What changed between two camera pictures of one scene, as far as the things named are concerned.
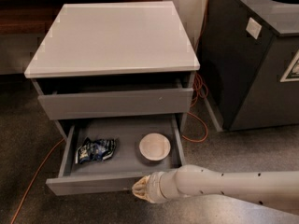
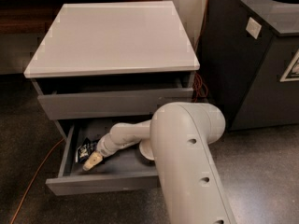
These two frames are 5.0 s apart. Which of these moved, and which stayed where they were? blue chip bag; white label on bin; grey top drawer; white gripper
Moved: white gripper
Stayed: grey top drawer; blue chip bag; white label on bin
